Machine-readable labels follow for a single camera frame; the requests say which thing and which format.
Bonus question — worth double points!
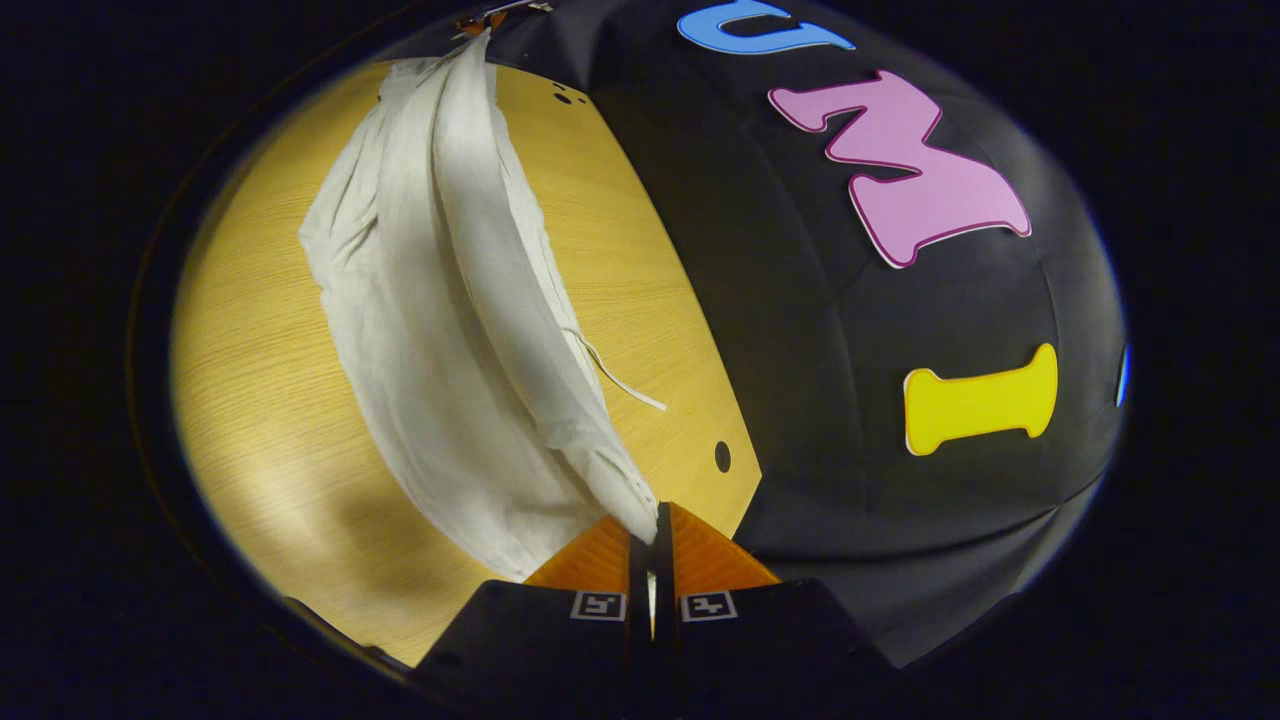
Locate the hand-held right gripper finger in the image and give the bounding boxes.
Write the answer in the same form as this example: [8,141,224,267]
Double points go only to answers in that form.
[655,503,896,701]
[415,515,654,701]

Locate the white jeans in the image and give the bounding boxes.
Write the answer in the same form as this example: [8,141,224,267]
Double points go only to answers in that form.
[298,30,669,583]

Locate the black backdrop cloth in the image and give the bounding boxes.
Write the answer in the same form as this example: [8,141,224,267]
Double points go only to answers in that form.
[380,0,1129,669]

